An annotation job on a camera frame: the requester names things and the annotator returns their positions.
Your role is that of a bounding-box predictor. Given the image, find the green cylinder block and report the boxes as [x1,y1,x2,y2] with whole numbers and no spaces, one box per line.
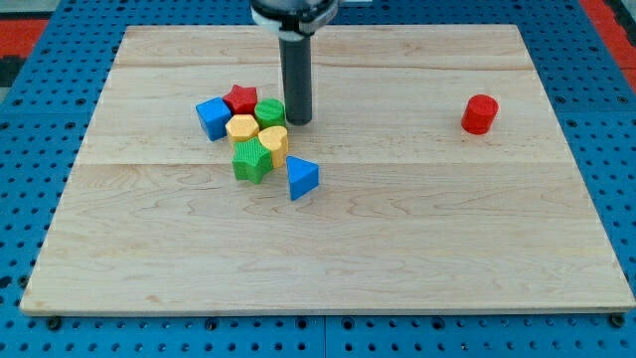
[254,98,285,129]

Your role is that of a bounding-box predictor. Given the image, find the yellow hexagon block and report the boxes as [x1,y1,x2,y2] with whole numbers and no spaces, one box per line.
[226,114,259,144]

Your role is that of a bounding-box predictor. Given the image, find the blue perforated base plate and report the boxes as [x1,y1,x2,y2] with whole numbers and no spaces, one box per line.
[1,1,635,357]

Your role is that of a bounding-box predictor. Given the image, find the blue cube block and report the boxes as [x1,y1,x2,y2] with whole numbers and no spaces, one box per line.
[195,97,233,141]

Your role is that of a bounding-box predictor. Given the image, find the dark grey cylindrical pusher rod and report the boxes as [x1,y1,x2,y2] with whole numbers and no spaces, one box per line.
[279,37,313,125]

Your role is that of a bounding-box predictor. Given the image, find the red cylinder block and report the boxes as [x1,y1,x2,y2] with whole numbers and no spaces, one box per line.
[461,93,499,135]

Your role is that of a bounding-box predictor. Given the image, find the yellow heart block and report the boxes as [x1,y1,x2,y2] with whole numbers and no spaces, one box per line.
[258,126,289,168]

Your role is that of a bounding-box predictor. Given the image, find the blue triangle block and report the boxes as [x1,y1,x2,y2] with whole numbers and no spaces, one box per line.
[286,155,320,201]

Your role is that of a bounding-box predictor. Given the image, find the light wooden board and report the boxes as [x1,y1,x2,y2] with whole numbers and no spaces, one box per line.
[20,25,635,317]

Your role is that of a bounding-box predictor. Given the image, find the red star block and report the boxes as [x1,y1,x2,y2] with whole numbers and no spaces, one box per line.
[222,85,258,114]

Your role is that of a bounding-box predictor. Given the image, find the green star block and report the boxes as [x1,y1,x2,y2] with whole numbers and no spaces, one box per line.
[232,137,273,184]

